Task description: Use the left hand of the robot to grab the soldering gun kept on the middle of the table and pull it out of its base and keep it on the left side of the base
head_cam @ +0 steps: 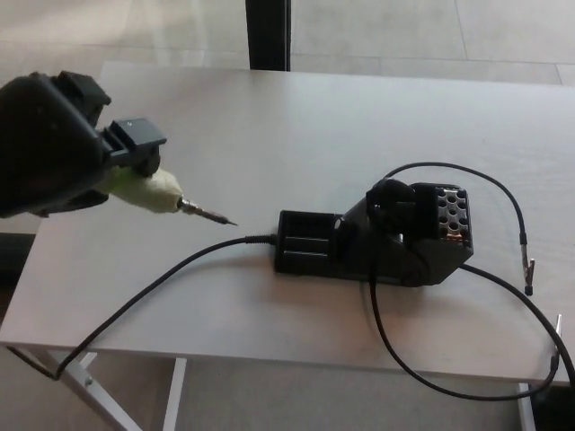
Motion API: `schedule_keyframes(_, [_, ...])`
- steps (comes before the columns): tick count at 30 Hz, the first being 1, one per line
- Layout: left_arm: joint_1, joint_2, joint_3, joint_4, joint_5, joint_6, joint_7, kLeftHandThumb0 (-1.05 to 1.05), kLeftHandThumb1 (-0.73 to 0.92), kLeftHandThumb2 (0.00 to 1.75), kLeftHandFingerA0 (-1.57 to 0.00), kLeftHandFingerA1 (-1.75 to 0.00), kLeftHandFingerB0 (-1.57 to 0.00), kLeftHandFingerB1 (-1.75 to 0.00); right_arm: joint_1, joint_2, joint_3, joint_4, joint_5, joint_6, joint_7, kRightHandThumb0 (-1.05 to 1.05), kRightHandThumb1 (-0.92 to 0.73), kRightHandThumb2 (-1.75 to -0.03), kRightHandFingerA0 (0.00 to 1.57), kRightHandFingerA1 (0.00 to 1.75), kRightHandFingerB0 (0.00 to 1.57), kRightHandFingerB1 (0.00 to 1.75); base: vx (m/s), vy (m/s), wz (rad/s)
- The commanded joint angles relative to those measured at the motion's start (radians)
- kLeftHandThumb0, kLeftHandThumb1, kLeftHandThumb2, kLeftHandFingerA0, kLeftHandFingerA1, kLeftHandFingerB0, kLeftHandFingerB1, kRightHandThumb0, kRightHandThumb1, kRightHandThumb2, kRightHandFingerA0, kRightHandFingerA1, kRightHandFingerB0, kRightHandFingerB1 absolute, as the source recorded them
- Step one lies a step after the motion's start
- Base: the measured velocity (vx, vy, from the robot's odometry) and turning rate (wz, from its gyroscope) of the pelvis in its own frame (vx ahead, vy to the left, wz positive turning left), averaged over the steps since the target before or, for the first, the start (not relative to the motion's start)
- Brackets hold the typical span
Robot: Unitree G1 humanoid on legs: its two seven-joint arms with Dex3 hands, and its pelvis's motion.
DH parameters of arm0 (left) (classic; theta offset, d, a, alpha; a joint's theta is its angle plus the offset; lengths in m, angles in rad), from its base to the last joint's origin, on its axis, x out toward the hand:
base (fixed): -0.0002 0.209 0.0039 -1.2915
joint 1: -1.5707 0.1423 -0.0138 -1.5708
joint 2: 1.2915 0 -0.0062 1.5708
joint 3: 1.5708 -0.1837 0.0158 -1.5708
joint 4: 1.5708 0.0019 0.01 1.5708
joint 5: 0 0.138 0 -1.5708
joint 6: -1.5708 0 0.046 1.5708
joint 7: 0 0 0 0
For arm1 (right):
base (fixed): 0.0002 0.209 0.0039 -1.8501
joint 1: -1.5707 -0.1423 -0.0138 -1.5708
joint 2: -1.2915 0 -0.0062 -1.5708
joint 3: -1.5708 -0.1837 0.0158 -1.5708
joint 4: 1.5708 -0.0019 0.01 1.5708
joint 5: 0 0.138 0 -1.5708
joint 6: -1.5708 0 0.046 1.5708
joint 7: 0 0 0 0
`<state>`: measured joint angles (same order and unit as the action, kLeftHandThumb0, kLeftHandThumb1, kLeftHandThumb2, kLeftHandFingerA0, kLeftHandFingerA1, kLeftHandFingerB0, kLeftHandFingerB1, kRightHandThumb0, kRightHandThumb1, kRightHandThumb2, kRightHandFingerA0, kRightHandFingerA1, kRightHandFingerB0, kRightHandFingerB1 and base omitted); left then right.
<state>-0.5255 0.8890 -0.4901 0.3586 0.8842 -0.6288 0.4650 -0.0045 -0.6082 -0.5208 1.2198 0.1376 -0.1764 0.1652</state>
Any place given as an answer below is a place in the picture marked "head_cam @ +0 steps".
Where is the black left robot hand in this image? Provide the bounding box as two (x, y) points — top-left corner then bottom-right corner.
(0, 69), (168, 220)

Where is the tape-wrapped soldering iron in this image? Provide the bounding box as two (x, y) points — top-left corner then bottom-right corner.
(96, 165), (239, 227)

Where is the black soldering station base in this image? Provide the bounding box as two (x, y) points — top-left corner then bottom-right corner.
(273, 179), (475, 288)

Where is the white diagonal table leg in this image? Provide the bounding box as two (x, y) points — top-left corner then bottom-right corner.
(35, 352), (140, 431)

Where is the black vertical pillar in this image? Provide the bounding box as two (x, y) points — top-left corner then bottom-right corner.
(245, 0), (293, 72)

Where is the white straight table leg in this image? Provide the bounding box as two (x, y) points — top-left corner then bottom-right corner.
(162, 357), (188, 431)
(517, 382), (538, 431)

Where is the black soldering iron cable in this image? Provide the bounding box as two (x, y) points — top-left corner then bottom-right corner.
(6, 233), (279, 382)

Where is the black power cable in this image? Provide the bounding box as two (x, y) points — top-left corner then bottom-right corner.
(460, 263), (575, 387)

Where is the black cable with alligator clip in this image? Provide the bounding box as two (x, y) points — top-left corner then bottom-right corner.
(381, 162), (536, 296)

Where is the black looped cable with clip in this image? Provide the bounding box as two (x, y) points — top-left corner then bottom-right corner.
(367, 268), (565, 400)

